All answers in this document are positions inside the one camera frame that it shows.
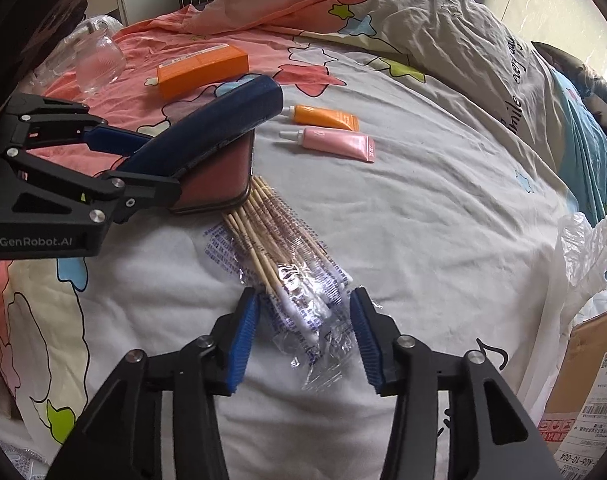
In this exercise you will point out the dark printed pillow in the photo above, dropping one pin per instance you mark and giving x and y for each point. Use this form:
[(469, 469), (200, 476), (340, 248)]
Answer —
[(601, 95)]

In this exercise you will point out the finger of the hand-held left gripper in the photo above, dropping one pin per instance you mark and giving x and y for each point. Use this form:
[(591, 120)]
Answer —
[(113, 140), (148, 192)]

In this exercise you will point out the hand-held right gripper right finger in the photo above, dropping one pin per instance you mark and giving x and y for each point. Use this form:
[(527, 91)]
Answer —
[(366, 340)]

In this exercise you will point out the orange tube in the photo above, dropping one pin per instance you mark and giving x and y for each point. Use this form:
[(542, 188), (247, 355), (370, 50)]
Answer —
[(323, 116)]

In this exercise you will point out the dark blue case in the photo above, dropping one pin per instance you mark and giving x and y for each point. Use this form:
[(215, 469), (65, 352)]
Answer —
[(218, 115)]

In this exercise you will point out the phone in brown case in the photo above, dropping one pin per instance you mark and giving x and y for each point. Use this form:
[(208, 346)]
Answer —
[(218, 180)]

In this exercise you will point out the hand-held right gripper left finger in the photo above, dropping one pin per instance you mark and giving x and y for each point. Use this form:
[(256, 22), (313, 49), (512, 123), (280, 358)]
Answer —
[(243, 345)]

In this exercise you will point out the pink tube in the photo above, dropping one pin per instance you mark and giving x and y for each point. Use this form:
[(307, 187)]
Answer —
[(333, 142)]

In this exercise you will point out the orange cardboard box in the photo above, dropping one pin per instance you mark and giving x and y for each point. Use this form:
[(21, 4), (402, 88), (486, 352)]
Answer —
[(203, 72)]

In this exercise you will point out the white plastic bag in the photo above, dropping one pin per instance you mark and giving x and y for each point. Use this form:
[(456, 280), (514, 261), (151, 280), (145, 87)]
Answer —
[(583, 250)]

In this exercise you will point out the clear glass jar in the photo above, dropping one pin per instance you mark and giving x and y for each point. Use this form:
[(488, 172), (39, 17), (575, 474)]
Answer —
[(101, 65)]

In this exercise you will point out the printed duvet cover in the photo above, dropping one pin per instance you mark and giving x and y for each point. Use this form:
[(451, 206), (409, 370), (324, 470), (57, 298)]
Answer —
[(433, 210)]

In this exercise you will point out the bag of cotton swabs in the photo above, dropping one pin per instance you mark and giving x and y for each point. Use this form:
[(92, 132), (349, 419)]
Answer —
[(283, 260)]

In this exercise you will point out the large brown cardboard box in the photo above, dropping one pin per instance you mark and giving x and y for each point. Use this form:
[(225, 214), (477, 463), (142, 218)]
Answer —
[(593, 390)]

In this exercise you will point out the clear plastic bag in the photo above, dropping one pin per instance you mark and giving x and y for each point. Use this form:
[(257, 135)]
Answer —
[(51, 67)]

